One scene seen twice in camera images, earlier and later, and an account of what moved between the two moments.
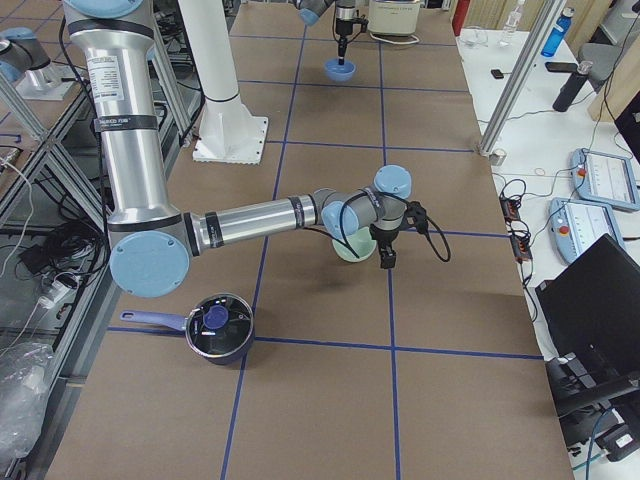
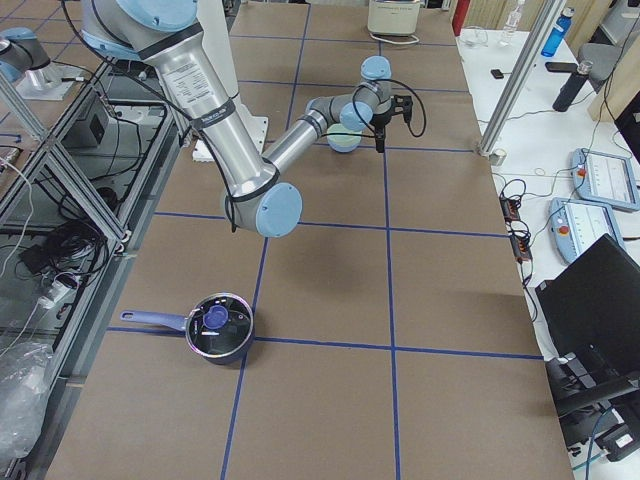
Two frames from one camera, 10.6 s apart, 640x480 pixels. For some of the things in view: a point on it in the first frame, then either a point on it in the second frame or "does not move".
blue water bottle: x=555 y=40 does not move
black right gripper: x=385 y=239 → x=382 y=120
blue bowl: x=339 y=72 → x=344 y=143
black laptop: x=591 y=311 does not move
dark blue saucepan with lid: x=220 y=328 does not move
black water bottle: x=572 y=87 does not move
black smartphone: x=562 y=67 does not move
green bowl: x=361 y=243 → x=340 y=135
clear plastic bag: x=24 y=378 does not move
